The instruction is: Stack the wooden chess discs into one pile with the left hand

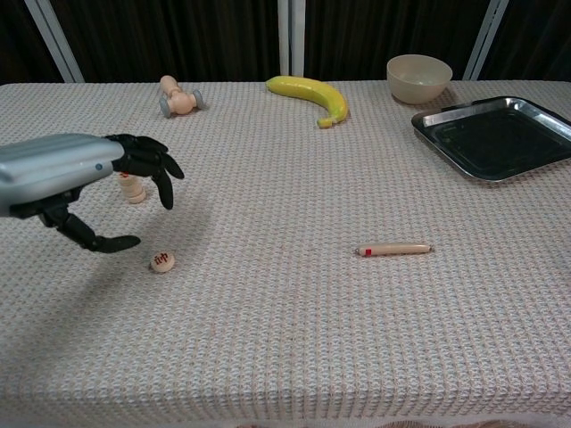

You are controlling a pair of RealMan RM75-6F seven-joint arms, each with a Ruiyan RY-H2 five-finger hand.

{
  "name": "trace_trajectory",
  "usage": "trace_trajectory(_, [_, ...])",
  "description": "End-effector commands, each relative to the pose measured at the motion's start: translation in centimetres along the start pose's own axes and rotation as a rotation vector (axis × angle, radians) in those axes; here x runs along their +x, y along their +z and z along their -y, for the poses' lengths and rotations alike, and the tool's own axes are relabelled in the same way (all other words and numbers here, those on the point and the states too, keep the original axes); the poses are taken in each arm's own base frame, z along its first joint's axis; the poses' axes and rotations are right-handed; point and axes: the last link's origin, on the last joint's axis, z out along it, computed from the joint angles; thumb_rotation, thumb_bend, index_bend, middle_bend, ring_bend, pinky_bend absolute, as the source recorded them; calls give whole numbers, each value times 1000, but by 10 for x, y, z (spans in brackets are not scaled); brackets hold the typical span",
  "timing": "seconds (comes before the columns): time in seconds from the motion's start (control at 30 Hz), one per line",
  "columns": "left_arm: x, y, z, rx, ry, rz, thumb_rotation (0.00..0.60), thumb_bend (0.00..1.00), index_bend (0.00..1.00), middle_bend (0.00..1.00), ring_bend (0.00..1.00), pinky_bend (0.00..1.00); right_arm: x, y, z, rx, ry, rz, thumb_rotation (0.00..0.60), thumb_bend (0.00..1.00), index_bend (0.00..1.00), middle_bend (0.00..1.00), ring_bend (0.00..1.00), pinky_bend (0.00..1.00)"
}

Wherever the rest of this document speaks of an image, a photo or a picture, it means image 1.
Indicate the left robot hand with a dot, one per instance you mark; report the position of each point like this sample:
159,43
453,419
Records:
58,165

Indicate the small wooden dumbbell toy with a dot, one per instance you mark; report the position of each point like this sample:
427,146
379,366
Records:
180,101

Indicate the black curtain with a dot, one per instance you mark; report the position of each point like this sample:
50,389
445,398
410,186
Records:
178,35

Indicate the yellow banana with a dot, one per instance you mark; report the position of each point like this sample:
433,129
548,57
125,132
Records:
312,91

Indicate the woven beige tablecloth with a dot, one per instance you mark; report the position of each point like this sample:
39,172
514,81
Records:
285,312

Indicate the beige sausage stick red mark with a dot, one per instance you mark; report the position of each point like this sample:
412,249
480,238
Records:
394,249

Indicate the beige bowl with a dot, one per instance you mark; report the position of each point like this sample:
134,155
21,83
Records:
417,84

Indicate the metal tray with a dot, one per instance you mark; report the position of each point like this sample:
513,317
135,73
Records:
495,142

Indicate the white frame post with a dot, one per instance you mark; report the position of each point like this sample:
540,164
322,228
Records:
290,35
55,40
486,40

